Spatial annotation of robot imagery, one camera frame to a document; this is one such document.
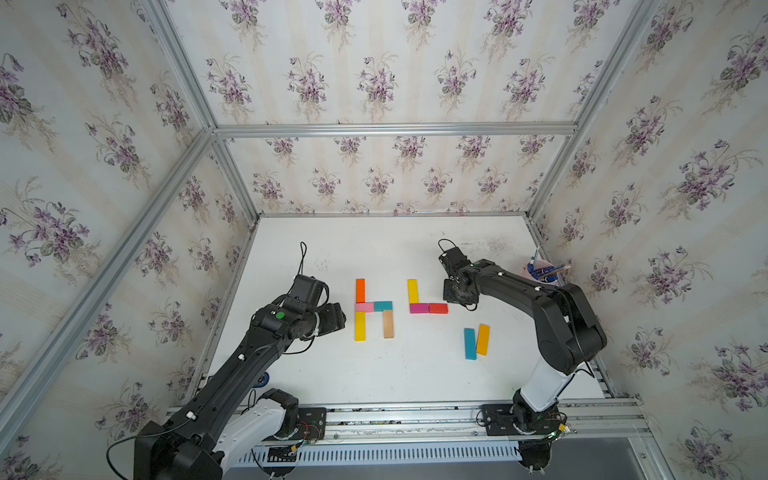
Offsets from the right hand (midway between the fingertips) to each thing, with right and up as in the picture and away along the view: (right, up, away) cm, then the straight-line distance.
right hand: (456, 296), depth 94 cm
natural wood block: (-23, -3, -1) cm, 23 cm away
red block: (-6, -4, -1) cm, 7 cm away
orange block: (-31, +1, +4) cm, 31 cm away
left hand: (-35, -4, -15) cm, 38 cm away
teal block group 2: (+2, -13, -8) cm, 15 cm away
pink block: (-29, -4, 0) cm, 30 cm away
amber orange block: (+7, -12, -5) cm, 15 cm away
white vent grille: (-54, -33, -25) cm, 68 cm away
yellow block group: (-30, -9, -3) cm, 32 cm away
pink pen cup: (+26, +11, -1) cm, 28 cm away
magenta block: (-11, -4, 0) cm, 11 cm away
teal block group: (-25, -3, -1) cm, 26 cm away
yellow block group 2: (-13, +1, +4) cm, 14 cm away
